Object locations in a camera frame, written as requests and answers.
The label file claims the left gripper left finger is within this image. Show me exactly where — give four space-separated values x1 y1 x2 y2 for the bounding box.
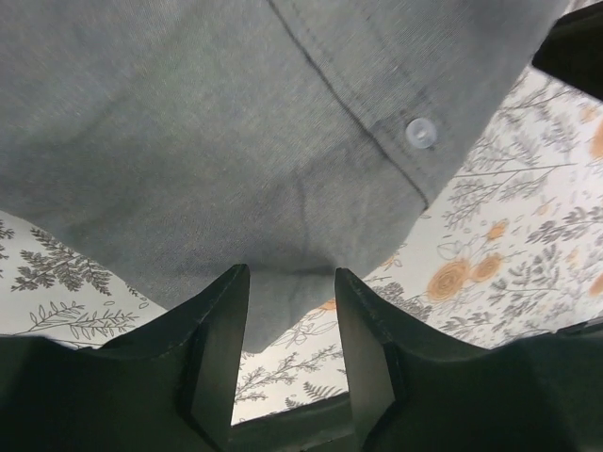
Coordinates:
1 265 250 451

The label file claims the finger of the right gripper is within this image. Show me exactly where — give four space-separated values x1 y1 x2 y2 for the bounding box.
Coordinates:
531 2 603 101

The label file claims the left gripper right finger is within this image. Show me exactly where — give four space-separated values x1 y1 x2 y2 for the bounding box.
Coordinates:
334 268 602 451

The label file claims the grey long sleeve shirt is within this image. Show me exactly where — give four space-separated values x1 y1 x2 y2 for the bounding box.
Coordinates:
0 0 574 357

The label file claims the floral table cloth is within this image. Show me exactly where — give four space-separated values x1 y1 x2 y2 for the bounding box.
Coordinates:
0 65 603 425

